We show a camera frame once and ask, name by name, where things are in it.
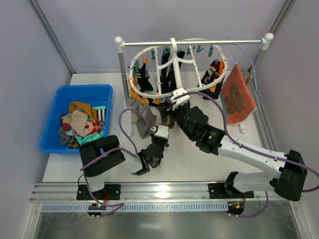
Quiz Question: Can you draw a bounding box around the grey striped sock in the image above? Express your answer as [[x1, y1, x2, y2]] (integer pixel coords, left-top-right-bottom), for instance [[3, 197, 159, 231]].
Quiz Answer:
[[128, 96, 157, 139]]

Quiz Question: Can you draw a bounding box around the white oval clip hanger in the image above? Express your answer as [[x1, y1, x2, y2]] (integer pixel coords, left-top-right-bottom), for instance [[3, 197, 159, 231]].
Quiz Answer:
[[118, 37, 237, 104]]

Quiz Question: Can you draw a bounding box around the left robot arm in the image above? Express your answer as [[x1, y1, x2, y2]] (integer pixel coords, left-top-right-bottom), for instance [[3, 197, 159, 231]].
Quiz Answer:
[[79, 134, 168, 193]]

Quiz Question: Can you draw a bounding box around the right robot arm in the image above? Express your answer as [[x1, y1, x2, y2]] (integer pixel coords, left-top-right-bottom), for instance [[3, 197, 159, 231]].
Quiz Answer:
[[159, 103, 308, 201]]

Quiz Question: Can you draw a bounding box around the pile of socks in bin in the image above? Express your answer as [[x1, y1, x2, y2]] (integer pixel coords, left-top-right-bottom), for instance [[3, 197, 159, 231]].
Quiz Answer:
[[58, 101, 107, 149]]

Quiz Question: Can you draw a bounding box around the navy christmas sock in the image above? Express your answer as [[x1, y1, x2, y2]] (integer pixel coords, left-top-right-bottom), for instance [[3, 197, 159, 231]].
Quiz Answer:
[[200, 58, 225, 100]]

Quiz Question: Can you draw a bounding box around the orange bear towel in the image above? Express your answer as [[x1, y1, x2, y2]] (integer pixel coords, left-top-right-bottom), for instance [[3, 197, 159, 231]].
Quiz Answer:
[[221, 63, 257, 125]]

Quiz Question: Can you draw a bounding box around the black blue sport sock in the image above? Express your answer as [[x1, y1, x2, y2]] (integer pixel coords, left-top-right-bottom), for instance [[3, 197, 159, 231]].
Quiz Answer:
[[160, 50, 185, 94]]

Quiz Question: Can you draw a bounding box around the blue plastic bin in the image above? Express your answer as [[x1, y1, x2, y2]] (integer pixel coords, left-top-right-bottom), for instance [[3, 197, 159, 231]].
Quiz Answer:
[[39, 84, 113, 153]]

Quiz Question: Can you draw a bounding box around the white drying rack stand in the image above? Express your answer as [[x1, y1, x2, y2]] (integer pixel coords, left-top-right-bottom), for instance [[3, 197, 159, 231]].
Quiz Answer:
[[114, 32, 275, 137]]

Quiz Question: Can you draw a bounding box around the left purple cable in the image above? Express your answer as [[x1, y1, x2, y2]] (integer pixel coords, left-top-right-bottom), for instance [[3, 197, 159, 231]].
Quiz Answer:
[[79, 108, 157, 172]]

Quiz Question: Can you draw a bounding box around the purple cable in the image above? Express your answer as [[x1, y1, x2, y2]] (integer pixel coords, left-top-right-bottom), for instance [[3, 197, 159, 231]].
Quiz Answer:
[[174, 91, 319, 194], [79, 108, 157, 172]]

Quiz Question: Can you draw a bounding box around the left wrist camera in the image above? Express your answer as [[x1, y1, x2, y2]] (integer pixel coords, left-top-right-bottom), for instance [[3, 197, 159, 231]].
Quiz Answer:
[[151, 125, 169, 139]]

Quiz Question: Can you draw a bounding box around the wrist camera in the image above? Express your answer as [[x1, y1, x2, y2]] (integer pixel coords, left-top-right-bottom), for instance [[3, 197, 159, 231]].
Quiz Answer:
[[168, 88, 190, 111], [151, 125, 169, 139]]

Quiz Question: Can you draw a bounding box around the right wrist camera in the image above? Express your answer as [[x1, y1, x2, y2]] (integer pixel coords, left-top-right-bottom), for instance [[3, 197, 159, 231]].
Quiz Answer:
[[168, 88, 190, 111]]

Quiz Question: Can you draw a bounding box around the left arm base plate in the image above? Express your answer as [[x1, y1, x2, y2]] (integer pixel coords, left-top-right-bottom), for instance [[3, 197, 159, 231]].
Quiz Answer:
[[76, 184, 121, 201]]

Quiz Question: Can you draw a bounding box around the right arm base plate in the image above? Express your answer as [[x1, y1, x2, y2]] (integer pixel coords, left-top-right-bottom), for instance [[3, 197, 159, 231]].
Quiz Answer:
[[207, 183, 254, 199]]

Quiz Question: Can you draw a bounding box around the blue wire hanger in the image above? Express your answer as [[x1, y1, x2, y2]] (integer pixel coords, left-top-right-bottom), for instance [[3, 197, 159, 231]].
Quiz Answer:
[[227, 36, 264, 109]]

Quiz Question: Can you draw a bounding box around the aluminium rail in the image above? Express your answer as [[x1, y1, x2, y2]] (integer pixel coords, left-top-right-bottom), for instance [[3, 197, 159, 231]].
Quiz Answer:
[[29, 181, 304, 204]]

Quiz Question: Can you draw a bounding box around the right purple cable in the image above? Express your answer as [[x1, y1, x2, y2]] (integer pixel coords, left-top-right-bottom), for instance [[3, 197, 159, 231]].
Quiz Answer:
[[174, 91, 319, 194]]

